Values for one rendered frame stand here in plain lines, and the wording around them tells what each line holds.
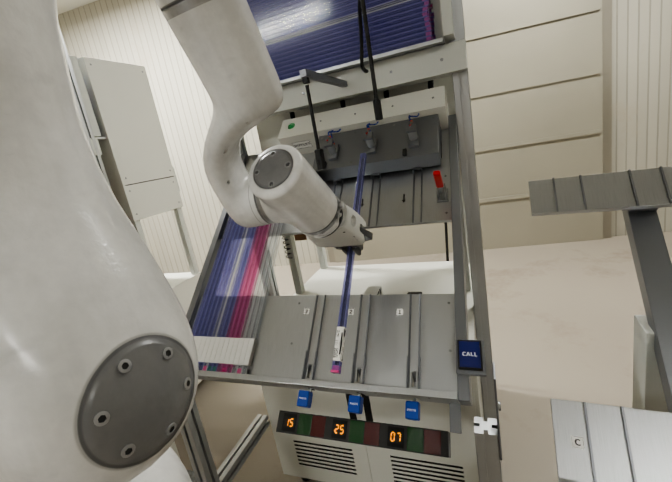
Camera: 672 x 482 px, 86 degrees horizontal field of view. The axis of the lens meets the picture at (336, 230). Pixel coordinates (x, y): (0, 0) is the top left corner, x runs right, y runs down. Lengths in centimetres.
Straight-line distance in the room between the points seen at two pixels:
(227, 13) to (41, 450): 39
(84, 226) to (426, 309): 65
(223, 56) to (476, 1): 321
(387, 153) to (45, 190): 80
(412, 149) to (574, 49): 279
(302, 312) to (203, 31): 62
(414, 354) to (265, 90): 55
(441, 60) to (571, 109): 262
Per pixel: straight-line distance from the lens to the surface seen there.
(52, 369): 24
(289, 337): 87
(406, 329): 78
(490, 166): 348
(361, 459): 139
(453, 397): 72
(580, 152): 365
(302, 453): 148
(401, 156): 94
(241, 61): 45
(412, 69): 106
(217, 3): 45
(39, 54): 31
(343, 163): 98
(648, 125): 387
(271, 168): 50
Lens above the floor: 119
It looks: 13 degrees down
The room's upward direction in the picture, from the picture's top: 10 degrees counter-clockwise
